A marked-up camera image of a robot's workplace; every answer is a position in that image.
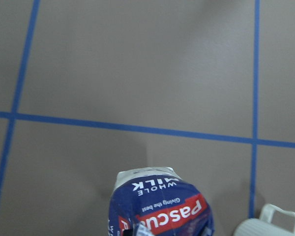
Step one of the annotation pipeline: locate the blue white milk carton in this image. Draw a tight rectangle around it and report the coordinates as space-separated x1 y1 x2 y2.
108 167 214 236

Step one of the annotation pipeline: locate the white mug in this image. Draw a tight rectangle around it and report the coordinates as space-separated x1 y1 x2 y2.
233 204 295 236

